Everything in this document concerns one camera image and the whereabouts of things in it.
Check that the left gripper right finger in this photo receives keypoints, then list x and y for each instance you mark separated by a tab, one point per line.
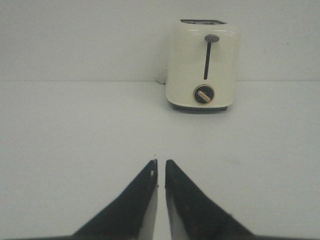
194	216

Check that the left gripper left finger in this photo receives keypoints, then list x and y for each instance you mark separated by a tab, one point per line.
130	216

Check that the cream two-slot toaster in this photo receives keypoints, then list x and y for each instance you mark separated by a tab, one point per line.
202	64

